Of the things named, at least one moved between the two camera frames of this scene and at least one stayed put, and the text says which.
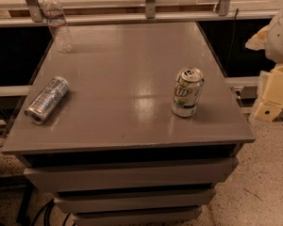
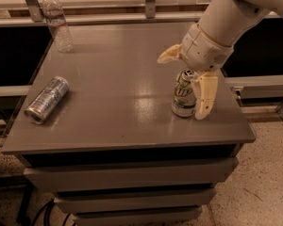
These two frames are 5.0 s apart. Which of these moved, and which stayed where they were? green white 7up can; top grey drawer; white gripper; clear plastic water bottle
Moved: white gripper
Stayed: clear plastic water bottle; top grey drawer; green white 7up can
